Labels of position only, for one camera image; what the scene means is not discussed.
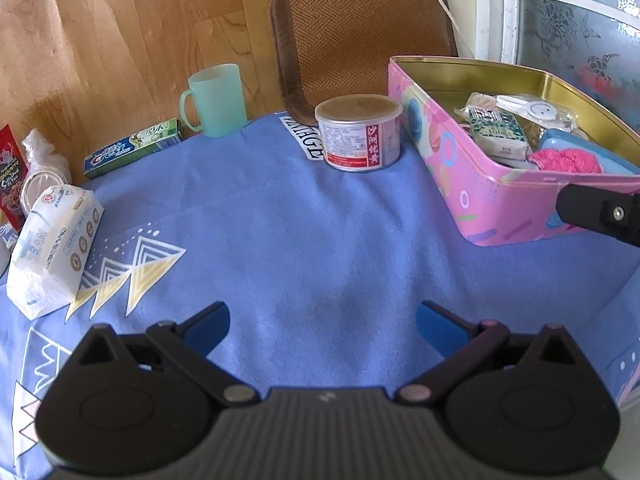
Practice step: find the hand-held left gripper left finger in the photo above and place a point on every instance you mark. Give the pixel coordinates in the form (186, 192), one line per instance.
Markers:
(210, 327)

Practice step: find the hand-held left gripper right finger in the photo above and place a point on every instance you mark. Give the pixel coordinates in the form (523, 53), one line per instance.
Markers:
(437, 327)

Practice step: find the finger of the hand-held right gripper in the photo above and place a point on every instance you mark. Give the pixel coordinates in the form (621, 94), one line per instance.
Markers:
(595, 210)

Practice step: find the small green-print tissue packet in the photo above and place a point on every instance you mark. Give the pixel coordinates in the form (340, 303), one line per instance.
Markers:
(498, 132)

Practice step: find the pink tin box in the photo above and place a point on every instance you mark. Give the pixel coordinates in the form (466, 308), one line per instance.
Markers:
(465, 170)

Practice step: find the pink fuzzy cloth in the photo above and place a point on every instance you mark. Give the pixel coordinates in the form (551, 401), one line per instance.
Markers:
(570, 161)

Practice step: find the blue printed tablecloth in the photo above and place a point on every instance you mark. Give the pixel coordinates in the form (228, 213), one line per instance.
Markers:
(300, 240)

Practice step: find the white tissue pack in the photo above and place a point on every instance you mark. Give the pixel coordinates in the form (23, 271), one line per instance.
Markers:
(52, 250)

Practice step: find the floral frosted glass door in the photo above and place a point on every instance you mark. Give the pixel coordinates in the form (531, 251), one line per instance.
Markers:
(575, 20)

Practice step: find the green toothpaste box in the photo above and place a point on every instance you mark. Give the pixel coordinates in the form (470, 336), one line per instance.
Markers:
(132, 149)

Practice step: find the red-label food can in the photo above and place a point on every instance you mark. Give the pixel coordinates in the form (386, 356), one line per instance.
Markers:
(357, 145)

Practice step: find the plastic-wrapped paper cups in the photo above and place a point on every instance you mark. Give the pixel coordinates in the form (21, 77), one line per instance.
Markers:
(44, 180)

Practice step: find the green plastic cup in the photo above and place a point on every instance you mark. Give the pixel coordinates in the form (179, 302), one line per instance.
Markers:
(217, 100)

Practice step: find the red snack tin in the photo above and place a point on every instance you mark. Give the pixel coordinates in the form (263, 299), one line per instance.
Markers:
(11, 175)

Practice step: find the brown woven chair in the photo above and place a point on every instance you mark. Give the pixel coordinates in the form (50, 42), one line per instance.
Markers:
(360, 35)

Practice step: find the wood-pattern wall sheet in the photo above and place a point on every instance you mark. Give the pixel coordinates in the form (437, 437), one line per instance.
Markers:
(125, 25)

